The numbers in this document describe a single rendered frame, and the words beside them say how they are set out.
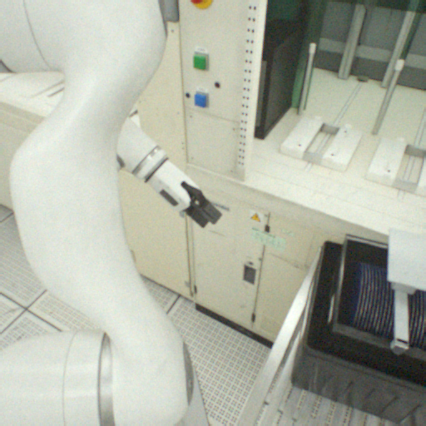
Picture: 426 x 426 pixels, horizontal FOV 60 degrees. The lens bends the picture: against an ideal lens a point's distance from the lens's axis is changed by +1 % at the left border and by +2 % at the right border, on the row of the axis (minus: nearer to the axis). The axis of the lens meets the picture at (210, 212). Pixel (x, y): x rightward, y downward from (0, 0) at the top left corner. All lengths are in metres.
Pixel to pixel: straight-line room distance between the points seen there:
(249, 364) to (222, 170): 0.92
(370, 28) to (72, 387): 1.62
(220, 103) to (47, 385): 0.76
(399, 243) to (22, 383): 0.59
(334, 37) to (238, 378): 1.49
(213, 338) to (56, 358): 1.35
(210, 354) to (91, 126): 1.47
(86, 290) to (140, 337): 0.07
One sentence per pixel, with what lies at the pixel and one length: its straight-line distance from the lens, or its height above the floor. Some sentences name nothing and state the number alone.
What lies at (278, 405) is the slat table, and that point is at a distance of 0.86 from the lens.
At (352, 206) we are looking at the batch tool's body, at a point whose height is 0.87.
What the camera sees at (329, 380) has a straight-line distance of 0.81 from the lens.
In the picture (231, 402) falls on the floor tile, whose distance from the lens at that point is 1.65.
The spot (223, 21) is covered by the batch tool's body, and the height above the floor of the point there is 1.30.
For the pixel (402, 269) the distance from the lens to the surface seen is 0.68.
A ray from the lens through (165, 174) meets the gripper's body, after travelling 0.76.
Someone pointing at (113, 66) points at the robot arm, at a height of 1.44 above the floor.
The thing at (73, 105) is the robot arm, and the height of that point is 1.42.
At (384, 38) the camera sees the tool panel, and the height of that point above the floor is 1.03.
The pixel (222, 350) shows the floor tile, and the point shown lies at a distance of 1.73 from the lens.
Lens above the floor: 1.57
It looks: 44 degrees down
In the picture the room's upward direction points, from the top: straight up
